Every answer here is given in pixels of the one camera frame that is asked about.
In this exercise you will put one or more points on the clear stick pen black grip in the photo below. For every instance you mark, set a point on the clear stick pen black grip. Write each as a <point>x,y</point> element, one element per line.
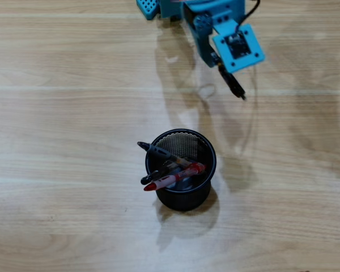
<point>148,178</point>

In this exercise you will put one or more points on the red retractable pen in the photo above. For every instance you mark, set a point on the red retractable pen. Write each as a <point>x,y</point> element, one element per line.
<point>173,178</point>

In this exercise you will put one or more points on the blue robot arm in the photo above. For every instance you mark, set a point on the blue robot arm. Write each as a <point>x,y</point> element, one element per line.
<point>158,7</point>

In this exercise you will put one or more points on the black retractable pen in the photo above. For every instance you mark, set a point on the black retractable pen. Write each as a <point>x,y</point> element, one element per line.
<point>233,83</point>

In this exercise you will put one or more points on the black mesh pen holder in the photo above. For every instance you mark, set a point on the black mesh pen holder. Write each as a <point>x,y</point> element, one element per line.
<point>184,201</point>

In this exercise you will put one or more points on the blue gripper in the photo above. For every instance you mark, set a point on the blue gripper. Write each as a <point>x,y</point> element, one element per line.
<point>202,48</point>

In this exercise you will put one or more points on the grey grip retractable pen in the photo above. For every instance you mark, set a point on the grey grip retractable pen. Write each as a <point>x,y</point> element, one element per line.
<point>158,153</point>

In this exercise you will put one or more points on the blue wrist camera module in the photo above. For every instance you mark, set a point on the blue wrist camera module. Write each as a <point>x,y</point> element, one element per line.
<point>238,48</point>

